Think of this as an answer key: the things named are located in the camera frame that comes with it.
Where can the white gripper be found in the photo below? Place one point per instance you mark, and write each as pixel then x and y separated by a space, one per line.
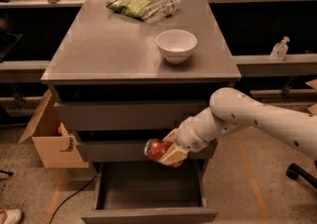
pixel 186 134

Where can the red coke can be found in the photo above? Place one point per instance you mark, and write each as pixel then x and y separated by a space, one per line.
pixel 155 149

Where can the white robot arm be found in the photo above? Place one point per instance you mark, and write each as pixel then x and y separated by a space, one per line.
pixel 230 111

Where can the grey top drawer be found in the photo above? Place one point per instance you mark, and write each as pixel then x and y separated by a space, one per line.
pixel 144 115

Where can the grey drawer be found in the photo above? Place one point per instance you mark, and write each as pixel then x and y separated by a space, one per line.
pixel 149 193
pixel 144 115
pixel 112 151

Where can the grey middle drawer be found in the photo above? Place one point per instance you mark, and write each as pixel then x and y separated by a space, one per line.
pixel 112 151

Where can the grey bottom drawer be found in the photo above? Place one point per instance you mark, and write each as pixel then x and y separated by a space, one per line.
pixel 149 193

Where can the grey drawer cabinet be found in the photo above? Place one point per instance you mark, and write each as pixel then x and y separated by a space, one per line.
pixel 108 57

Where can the white bowl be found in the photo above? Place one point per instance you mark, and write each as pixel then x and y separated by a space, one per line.
pixel 176 46

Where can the cardboard box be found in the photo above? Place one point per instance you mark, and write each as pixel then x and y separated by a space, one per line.
pixel 56 148

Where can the black office chair base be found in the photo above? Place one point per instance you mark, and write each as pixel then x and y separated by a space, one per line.
pixel 294 172

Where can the clear plastic water bottle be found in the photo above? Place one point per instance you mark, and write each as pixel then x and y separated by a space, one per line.
pixel 159 10

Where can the hand sanitizer pump bottle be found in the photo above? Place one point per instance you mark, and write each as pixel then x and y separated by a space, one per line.
pixel 280 49

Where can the green chip bag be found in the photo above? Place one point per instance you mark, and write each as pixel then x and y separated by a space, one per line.
pixel 131 8

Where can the white sneaker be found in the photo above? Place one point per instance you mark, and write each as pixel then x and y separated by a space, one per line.
pixel 10 216

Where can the grey shelf rail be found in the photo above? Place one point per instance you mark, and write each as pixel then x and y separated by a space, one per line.
pixel 22 71

